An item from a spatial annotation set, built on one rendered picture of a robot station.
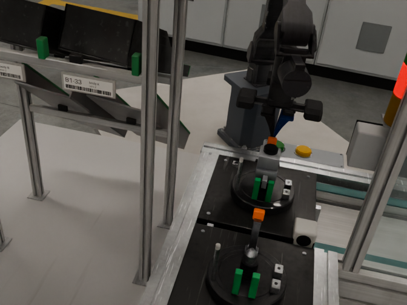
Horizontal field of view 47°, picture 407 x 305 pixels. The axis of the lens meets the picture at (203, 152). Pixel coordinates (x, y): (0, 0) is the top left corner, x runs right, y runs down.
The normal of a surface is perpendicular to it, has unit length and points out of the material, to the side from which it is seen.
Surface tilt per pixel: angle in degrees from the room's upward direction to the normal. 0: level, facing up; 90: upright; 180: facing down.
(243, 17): 90
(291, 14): 32
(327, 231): 0
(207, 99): 0
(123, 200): 0
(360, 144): 90
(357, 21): 90
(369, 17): 90
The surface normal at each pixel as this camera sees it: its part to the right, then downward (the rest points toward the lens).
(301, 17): 0.08, -0.40
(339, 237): 0.09, -0.82
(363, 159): -0.21, 0.54
